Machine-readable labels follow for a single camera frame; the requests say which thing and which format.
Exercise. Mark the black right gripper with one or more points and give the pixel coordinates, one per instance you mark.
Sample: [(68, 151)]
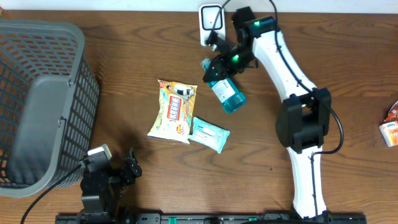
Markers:
[(217, 64)]

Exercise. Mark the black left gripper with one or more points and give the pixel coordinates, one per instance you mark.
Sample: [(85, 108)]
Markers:
[(129, 175)]

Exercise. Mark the blue mouthwash bottle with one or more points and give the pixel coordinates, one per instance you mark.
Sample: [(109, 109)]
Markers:
[(228, 94)]

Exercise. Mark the yellow chips snack bag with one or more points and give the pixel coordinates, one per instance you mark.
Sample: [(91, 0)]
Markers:
[(175, 116)]

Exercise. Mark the light blue wet wipes pack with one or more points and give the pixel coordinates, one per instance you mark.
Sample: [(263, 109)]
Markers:
[(209, 135)]

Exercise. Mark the brown Top chocolate bar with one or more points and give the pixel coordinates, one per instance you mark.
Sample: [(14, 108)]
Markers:
[(392, 114)]

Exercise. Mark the small orange white tissue pack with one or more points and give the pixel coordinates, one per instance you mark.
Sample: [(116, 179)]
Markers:
[(389, 133)]

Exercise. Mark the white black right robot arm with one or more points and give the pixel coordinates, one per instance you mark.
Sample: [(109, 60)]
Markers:
[(304, 116)]

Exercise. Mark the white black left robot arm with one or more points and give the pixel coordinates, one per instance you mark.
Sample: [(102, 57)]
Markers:
[(102, 185)]

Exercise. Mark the white barcode scanner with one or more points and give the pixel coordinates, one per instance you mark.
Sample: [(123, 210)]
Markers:
[(211, 15)]

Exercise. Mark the grey plastic mesh basket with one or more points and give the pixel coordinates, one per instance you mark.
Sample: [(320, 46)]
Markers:
[(49, 97)]

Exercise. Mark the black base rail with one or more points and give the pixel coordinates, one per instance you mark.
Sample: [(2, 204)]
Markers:
[(269, 217)]

